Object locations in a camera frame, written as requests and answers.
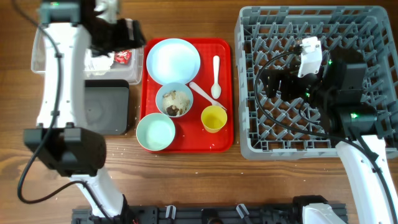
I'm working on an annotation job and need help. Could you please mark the red snack wrapper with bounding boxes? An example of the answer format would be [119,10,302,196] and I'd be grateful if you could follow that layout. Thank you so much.
[114,50,132,64]

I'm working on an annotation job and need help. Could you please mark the yellow plastic cup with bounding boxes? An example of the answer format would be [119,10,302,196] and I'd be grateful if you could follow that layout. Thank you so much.
[201,105,228,133]

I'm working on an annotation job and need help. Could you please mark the light blue food bowl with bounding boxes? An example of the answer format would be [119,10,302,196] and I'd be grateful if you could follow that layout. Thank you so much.
[155,83,193,118]

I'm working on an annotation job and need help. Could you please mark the rice and food leftovers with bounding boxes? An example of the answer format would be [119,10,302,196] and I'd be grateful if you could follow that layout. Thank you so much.
[162,90,190,116]

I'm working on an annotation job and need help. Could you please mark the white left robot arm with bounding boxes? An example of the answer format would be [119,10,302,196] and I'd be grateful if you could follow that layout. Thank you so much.
[24,1,146,223]

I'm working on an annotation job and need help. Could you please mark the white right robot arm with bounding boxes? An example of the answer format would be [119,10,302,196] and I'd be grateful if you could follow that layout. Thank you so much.
[254,48,397,223]

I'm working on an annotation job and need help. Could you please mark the grey dishwasher rack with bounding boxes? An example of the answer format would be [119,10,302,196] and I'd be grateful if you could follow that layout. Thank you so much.
[234,6,397,160]

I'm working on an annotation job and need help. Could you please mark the clear plastic waste bin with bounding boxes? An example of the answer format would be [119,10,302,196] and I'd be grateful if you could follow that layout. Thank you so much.
[31,22,143,88]

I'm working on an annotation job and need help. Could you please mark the black waste tray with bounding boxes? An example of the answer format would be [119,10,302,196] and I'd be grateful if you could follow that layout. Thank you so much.
[85,79,130,136]

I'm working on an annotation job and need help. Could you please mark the large crumpled white napkin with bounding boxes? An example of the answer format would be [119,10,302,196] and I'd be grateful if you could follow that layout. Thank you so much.
[85,49,114,77]

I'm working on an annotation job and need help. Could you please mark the white plastic spoon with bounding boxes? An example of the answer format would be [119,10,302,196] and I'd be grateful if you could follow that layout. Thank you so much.
[211,55,221,99]

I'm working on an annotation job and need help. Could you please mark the light blue plate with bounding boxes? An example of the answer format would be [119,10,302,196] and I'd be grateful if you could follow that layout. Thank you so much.
[146,39,201,85]

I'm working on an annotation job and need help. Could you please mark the white plastic fork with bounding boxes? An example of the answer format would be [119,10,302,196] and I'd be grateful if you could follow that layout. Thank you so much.
[188,82,227,111]

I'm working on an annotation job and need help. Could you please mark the mint green bowl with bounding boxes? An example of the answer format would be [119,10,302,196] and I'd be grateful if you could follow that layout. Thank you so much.
[136,113,176,152]

